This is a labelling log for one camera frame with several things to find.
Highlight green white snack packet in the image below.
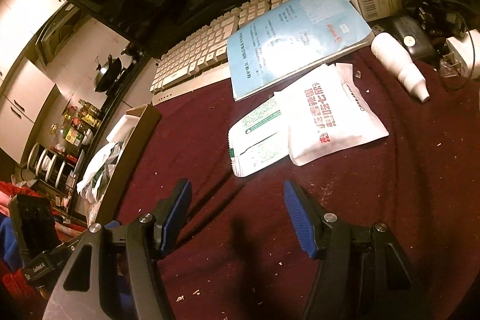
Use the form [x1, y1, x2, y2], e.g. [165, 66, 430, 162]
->
[76, 141, 124, 204]

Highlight cardboard box tray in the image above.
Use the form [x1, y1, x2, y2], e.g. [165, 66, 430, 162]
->
[88, 104, 160, 225]

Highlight white green-print sachet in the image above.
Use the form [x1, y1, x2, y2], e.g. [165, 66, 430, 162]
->
[228, 97, 289, 178]

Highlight white red-print packet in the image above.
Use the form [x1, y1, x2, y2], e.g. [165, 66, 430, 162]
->
[274, 63, 389, 166]

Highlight white foam sheet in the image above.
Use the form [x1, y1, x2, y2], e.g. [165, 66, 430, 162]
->
[106, 114, 140, 143]

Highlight dish rack with plates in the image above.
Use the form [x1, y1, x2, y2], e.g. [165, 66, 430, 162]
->
[27, 142, 76, 192]

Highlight oil bottles on counter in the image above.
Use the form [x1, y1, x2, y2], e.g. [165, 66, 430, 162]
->
[50, 99, 102, 158]

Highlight black wok on stove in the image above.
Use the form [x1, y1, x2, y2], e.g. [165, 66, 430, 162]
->
[94, 54, 123, 93]

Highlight beige computer keyboard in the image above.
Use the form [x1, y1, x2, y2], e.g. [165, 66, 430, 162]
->
[150, 0, 289, 106]

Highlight white spray bottle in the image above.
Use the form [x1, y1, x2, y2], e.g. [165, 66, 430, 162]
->
[371, 32, 431, 103]

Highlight blue paper booklet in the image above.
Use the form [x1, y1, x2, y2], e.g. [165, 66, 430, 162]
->
[227, 0, 374, 101]

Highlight range hood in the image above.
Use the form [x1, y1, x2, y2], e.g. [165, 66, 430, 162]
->
[35, 2, 81, 67]

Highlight white power adapter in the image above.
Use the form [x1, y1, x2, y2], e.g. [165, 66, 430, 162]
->
[446, 29, 480, 79]

